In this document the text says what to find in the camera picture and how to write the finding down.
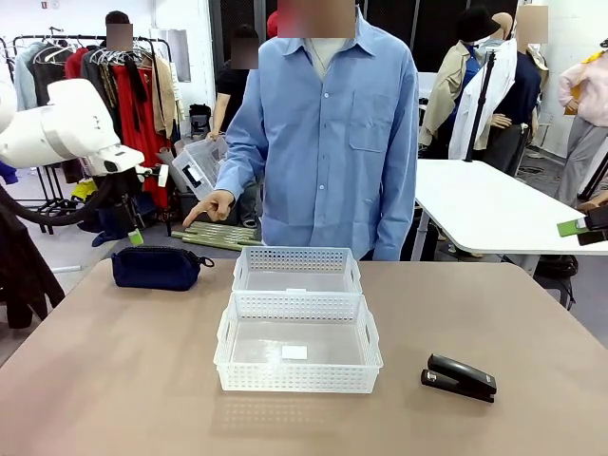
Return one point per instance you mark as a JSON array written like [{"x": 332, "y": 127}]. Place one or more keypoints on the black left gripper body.
[{"x": 124, "y": 183}]

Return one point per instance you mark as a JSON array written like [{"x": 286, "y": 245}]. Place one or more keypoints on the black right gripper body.
[{"x": 599, "y": 219}]

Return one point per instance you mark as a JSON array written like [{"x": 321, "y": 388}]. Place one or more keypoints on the navy zipper pouch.
[{"x": 154, "y": 268}]

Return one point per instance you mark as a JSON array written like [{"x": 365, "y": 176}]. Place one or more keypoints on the black stapler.
[{"x": 458, "y": 377}]

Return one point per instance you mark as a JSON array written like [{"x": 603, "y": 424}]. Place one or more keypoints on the person's left forearm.
[{"x": 396, "y": 223}]

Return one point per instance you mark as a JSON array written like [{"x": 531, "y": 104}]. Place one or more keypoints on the person's right forearm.
[{"x": 242, "y": 166}]

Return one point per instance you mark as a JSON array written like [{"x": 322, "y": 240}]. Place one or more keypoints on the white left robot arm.
[{"x": 71, "y": 123}]

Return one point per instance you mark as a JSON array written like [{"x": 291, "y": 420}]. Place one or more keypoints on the person's right hand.
[{"x": 216, "y": 204}]

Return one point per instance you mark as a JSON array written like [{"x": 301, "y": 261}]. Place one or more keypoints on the blue denim garment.
[{"x": 111, "y": 228}]

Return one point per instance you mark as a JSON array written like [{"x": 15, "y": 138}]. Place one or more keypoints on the black clothes rack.
[{"x": 169, "y": 223}]

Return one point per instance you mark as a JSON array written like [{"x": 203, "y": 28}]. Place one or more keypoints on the black slanted stand leg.
[{"x": 596, "y": 178}]

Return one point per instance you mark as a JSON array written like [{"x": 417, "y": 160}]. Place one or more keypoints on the yellow item on floor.
[{"x": 83, "y": 191}]

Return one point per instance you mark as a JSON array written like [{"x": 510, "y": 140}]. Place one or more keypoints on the red dress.
[{"x": 138, "y": 142}]

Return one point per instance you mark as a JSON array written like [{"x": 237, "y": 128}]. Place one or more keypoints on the black bag under table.
[{"x": 556, "y": 271}]

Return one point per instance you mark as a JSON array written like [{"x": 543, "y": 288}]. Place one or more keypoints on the grey paper roll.
[{"x": 166, "y": 164}]

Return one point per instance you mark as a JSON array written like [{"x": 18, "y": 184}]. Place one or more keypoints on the grey storage bin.
[{"x": 187, "y": 209}]

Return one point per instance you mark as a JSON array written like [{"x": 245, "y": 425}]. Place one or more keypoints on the white background table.
[{"x": 499, "y": 209}]

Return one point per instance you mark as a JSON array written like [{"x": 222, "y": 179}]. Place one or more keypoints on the clear plastic storage box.
[{"x": 199, "y": 164}]

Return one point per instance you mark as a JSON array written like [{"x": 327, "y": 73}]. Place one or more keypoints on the green bamboo roll bundle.
[{"x": 218, "y": 236}]

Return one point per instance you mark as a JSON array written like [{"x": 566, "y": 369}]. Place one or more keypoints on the beige hanging garment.
[{"x": 164, "y": 95}]

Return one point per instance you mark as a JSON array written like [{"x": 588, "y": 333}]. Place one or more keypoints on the black bag on stand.
[{"x": 200, "y": 119}]

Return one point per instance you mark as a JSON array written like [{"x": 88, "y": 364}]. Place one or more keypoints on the grey hanging jacket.
[{"x": 97, "y": 71}]

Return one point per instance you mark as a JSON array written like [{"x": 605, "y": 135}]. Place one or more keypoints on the person in pink top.
[{"x": 586, "y": 104}]

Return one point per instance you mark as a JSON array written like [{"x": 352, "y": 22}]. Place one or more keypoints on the bright blue garment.
[{"x": 7, "y": 172}]

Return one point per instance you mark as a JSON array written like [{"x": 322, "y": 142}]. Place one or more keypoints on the black jacket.
[{"x": 24, "y": 275}]

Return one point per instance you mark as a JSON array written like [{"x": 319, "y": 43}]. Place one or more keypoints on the red hanging jacket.
[{"x": 73, "y": 64}]

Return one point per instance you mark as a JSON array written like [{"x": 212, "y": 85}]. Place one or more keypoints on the dark charcoal hanging coat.
[{"x": 47, "y": 76}]

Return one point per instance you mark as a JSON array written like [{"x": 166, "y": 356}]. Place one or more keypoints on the person in black clothes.
[{"x": 233, "y": 95}]

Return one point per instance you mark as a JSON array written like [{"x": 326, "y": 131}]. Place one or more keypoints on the pale blue hanging jacket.
[{"x": 24, "y": 81}]

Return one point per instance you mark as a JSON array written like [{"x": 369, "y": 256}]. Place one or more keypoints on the figure in navy top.
[{"x": 525, "y": 90}]

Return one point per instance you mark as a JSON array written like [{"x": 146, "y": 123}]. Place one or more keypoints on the person behind clothes rack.
[{"x": 118, "y": 31}]

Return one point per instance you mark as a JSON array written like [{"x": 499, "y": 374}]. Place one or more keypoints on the black tripod pole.
[{"x": 480, "y": 104}]

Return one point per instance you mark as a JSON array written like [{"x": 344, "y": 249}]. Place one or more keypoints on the mannequin in white coat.
[{"x": 494, "y": 90}]

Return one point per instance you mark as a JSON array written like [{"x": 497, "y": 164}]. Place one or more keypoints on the white perforated plastic basket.
[
  {"x": 294, "y": 377},
  {"x": 294, "y": 259}
]

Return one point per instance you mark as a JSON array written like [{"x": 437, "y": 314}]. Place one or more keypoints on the mannequin in beige trench coat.
[{"x": 444, "y": 95}]

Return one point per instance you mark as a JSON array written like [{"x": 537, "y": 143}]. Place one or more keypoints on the person in blue shirt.
[{"x": 323, "y": 166}]

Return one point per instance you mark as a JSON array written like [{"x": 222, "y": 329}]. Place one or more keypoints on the red hat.
[{"x": 272, "y": 24}]

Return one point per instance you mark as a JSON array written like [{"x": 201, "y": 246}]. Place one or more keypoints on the black bucket hat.
[{"x": 475, "y": 24}]

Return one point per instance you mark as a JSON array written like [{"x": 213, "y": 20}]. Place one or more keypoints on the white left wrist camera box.
[{"x": 121, "y": 157}]

